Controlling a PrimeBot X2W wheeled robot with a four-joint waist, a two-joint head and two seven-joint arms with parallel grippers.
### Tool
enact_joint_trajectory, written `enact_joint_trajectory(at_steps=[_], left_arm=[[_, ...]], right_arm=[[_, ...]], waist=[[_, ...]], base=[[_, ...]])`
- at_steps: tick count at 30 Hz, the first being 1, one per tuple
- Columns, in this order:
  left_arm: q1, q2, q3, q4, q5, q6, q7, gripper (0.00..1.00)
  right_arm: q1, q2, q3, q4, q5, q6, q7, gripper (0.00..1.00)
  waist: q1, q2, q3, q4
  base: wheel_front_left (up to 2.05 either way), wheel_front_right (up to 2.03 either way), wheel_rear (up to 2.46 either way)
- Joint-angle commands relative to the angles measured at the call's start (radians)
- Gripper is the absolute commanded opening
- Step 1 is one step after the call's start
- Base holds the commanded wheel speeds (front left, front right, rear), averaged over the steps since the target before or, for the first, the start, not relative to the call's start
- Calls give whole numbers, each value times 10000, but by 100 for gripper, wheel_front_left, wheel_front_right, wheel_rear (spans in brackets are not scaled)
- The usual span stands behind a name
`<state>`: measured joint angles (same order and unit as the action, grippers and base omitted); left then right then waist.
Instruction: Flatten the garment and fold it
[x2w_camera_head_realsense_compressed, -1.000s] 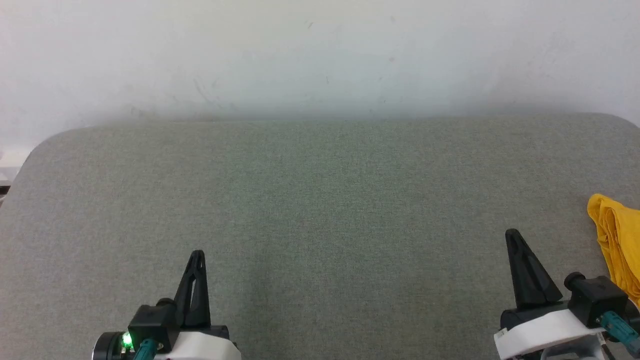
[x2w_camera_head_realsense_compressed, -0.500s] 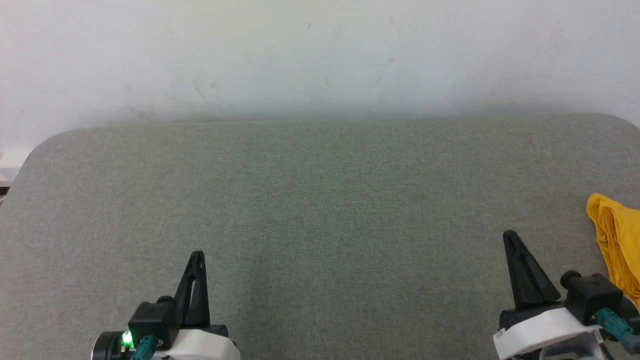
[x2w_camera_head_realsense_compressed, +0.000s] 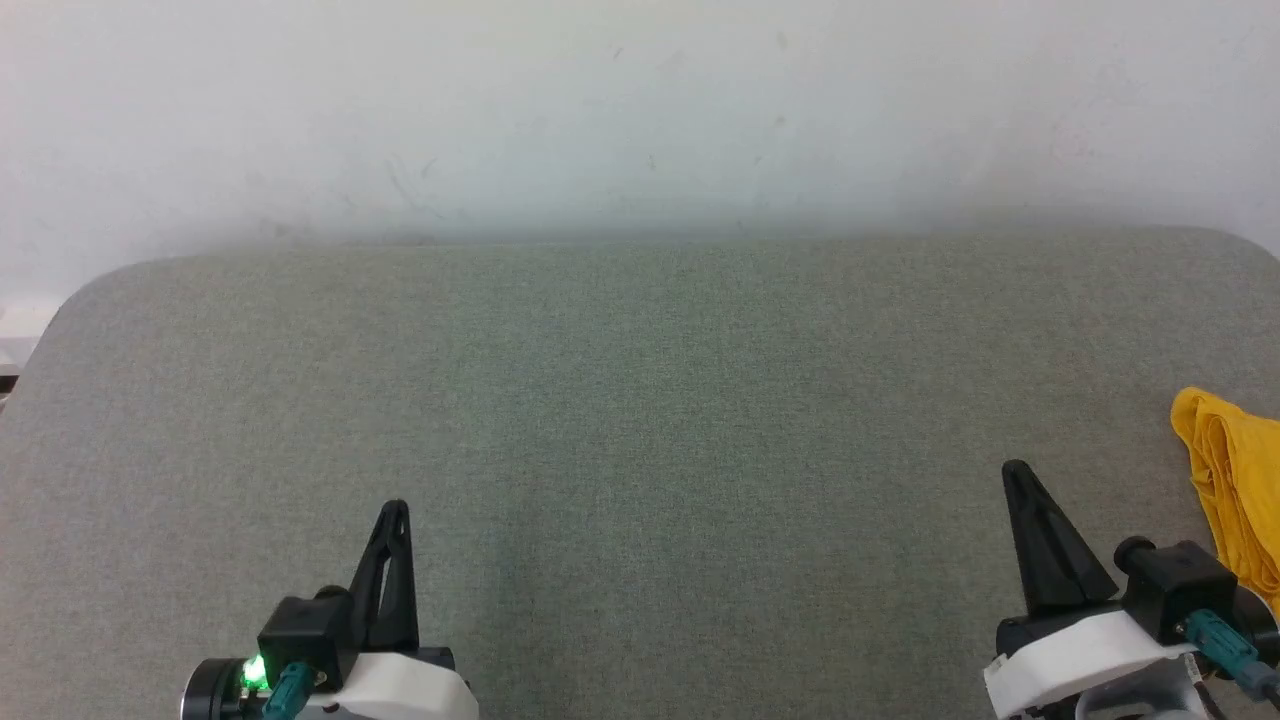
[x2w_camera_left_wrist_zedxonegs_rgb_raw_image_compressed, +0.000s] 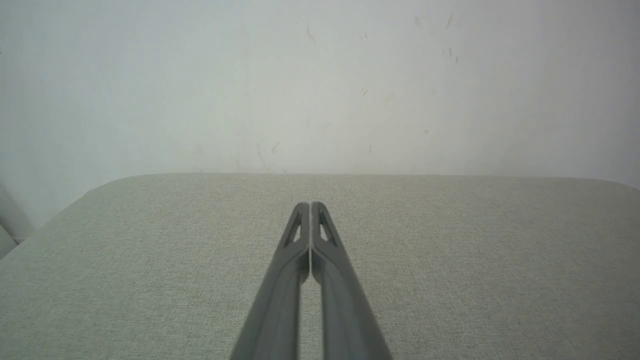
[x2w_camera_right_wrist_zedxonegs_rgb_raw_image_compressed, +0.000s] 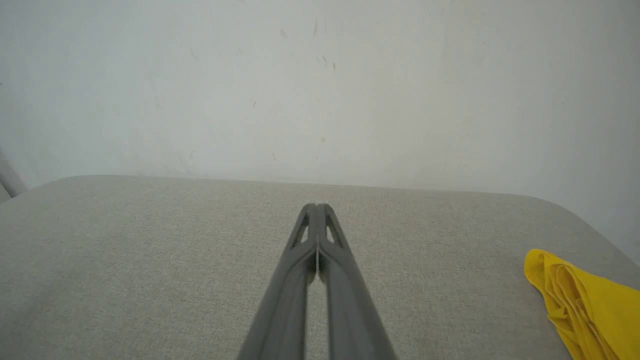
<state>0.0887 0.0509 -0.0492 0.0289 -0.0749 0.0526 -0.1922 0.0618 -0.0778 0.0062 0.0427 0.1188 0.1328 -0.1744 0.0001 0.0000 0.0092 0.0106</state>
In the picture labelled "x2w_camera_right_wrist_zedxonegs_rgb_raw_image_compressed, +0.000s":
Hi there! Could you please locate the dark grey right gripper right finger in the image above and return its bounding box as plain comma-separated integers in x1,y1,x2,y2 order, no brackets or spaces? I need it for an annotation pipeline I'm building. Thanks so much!
317,203,399,360

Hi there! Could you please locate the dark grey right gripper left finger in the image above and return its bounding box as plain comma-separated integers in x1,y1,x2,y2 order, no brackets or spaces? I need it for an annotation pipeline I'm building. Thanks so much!
236,203,318,360

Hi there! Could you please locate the yellow cartoon print garment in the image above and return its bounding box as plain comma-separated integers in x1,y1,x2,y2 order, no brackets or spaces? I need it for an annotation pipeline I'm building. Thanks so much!
523,248,640,360

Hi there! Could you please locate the grey fabric sofa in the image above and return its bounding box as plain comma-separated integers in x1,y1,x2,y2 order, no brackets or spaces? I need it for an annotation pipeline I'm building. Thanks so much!
0,175,640,360

